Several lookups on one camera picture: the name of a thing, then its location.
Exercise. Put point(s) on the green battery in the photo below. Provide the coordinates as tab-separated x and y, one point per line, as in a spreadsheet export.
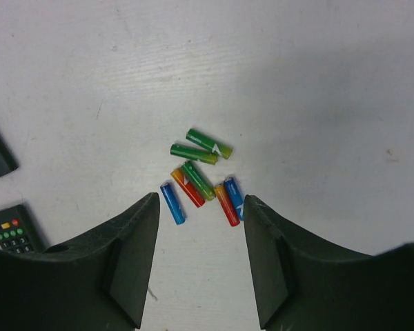
210	144
194	154
198	180

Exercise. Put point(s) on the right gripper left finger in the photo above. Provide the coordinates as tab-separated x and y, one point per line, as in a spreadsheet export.
97	280

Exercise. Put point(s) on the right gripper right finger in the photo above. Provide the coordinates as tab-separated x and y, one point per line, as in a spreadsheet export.
304	282

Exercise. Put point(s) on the black remote with buttons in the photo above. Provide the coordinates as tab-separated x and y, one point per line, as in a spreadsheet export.
18	232

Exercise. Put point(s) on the blue battery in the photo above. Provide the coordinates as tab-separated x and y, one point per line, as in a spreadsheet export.
173	203
235	196

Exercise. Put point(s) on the orange red battery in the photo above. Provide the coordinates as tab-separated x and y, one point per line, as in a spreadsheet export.
190	190
226	204

